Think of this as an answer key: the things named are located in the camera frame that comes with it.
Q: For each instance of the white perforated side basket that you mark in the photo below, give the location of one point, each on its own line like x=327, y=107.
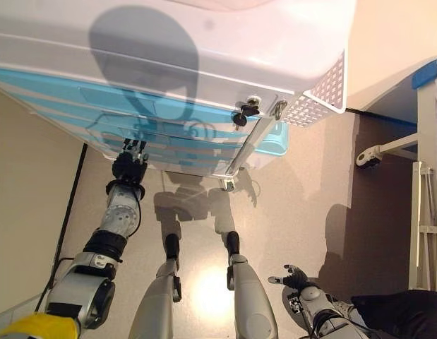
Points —
x=324, y=88

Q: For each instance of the white hospital bed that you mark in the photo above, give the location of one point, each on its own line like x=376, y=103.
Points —
x=380, y=84

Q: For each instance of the black cart keys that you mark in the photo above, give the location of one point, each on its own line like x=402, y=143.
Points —
x=244, y=111

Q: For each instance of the white metal bed rail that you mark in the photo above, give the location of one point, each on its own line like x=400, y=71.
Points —
x=424, y=226

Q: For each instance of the grey robot left leg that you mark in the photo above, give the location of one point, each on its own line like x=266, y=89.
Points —
x=158, y=303

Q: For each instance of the blue front cart drawer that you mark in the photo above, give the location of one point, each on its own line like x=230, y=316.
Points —
x=190, y=142

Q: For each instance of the white waste bin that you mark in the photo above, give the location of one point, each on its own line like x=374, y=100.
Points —
x=257, y=160

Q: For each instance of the white blue medical cart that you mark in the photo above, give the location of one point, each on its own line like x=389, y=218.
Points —
x=204, y=46

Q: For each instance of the blue bed corner bumper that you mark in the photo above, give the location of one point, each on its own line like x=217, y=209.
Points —
x=426, y=72

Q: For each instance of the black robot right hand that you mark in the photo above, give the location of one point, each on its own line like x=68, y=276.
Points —
x=297, y=279

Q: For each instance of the white bed caster wheel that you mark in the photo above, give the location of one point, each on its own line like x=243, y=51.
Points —
x=368, y=159

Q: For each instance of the person leg black trousers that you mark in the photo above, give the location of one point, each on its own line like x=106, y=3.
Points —
x=405, y=314

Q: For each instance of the black cart caster wheel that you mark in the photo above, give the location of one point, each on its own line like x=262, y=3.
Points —
x=228, y=185

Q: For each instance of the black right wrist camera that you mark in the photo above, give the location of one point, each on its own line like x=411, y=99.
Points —
x=295, y=304

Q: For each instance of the grey robot right leg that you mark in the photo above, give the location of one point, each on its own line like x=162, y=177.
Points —
x=250, y=296

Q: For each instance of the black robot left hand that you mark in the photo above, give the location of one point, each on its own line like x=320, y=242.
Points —
x=130, y=167

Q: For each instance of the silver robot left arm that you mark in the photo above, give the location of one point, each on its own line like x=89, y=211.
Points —
x=119, y=212

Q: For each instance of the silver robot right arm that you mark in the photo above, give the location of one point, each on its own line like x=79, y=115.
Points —
x=313, y=296

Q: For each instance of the grey robot leg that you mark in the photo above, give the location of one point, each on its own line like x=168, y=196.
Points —
x=158, y=303
x=250, y=296

